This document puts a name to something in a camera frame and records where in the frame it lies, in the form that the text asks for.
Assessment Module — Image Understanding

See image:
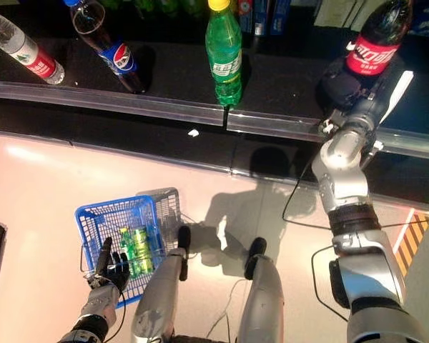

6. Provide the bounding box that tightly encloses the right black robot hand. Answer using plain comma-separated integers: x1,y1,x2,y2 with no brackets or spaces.
315,61,398,126

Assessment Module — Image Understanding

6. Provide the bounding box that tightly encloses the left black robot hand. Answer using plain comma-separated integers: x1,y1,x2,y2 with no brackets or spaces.
87,237,131,292

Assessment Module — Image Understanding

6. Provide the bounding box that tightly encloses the cola bottle red label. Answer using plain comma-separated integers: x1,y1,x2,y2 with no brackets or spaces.
344,0,415,77

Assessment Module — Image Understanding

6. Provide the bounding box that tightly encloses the blue plastic shopping basket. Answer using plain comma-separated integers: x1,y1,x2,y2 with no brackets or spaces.
74,194,168,310

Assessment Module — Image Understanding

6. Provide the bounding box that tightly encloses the left silver robot leg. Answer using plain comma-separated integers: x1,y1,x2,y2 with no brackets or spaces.
130,225,193,343

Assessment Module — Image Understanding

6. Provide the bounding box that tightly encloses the silver robot leg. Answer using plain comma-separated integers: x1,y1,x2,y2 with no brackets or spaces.
130,225,193,343
235,237,286,343

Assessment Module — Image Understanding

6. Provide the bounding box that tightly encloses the long blue cookie box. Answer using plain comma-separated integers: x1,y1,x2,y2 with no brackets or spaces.
408,0,429,37

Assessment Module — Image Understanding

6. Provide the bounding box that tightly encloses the right silver robot leg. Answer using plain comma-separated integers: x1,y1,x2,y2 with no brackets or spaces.
235,237,286,343

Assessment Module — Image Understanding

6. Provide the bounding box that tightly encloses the cola bottle blue label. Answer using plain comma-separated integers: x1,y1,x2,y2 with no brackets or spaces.
61,0,148,95

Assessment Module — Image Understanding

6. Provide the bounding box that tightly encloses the water bottle red label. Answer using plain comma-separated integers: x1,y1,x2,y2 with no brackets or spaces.
0,9,66,86

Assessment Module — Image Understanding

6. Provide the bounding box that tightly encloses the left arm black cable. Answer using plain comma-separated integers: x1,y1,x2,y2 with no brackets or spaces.
103,289,127,336

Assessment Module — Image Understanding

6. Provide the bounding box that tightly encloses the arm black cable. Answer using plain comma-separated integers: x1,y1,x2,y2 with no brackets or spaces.
281,162,429,322
103,289,127,336

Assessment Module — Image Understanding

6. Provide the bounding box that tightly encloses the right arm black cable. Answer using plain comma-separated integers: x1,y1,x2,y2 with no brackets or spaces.
281,162,429,322

